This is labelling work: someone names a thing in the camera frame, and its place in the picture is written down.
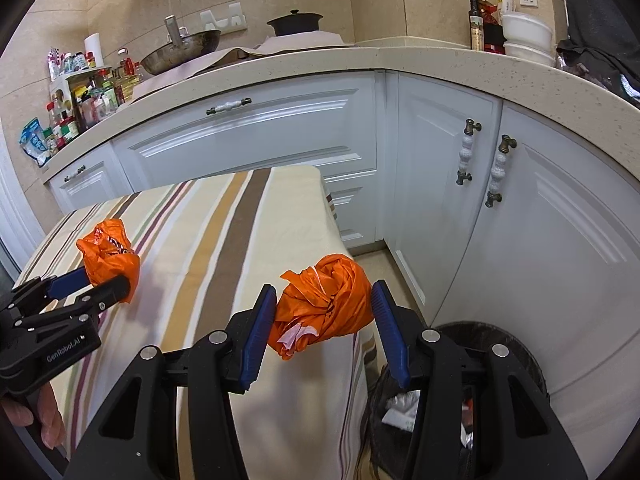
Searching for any red food package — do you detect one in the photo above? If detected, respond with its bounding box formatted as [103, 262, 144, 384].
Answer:
[480, 0, 506, 53]

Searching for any orange printed plastic bag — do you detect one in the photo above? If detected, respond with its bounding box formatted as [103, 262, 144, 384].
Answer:
[76, 219, 141, 305]

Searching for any white plastic bowl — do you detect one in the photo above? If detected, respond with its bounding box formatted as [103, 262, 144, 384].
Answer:
[502, 41, 557, 67]
[500, 11, 555, 46]

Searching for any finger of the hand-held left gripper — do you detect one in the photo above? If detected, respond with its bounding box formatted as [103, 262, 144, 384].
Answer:
[9, 266, 91, 313]
[12, 274, 132, 333]

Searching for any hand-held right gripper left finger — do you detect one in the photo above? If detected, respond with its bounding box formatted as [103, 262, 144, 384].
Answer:
[62, 284, 278, 480]

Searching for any black cooking pot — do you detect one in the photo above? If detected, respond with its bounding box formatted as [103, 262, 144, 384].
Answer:
[266, 9, 323, 37]

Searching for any black trash bin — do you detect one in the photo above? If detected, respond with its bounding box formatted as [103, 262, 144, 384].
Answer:
[365, 321, 551, 480]

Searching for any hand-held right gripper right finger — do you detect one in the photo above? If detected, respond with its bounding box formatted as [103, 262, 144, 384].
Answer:
[370, 280, 588, 480]

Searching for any white door frame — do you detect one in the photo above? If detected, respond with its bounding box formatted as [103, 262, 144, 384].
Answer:
[0, 125, 46, 271]

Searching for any white wall socket strip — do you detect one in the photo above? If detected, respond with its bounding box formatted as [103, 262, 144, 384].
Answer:
[200, 2, 248, 36]

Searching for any striped tablecloth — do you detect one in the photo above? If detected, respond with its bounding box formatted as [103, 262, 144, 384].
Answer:
[12, 165, 371, 480]

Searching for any beaded cabinet door handle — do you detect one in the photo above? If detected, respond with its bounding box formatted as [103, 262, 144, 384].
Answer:
[485, 135, 518, 209]
[456, 119, 482, 184]

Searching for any paper towel roll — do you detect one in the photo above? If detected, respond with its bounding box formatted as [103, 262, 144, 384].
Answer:
[84, 32, 103, 68]

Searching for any long drawer handle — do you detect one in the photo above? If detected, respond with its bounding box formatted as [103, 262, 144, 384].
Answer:
[206, 99, 249, 116]

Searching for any dark hanging jacket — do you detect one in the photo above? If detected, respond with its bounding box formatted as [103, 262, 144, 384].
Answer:
[555, 0, 640, 106]

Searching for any dark glass bottle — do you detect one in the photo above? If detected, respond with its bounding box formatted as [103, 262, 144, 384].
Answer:
[468, 0, 486, 52]

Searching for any cluster of condiment bottles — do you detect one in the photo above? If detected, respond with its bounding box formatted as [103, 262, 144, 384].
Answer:
[46, 47, 146, 153]

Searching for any beige stove cover cloth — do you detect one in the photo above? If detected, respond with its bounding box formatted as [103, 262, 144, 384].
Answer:
[131, 31, 347, 98]

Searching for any cooking oil bottle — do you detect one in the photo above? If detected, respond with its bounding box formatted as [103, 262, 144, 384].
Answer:
[115, 47, 145, 92]

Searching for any white kitchen cabinet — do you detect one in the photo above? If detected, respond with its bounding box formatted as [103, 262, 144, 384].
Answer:
[45, 67, 640, 411]

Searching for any white crumpled wrapper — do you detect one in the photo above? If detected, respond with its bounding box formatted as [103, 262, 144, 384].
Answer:
[382, 392, 421, 432]

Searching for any blue snack bag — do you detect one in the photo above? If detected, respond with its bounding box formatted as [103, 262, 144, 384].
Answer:
[20, 117, 53, 168]

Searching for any metal wok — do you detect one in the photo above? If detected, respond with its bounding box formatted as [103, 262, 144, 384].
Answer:
[140, 15, 222, 76]

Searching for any person's left hand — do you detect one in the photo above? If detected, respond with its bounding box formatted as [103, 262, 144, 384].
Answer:
[0, 380, 66, 451]

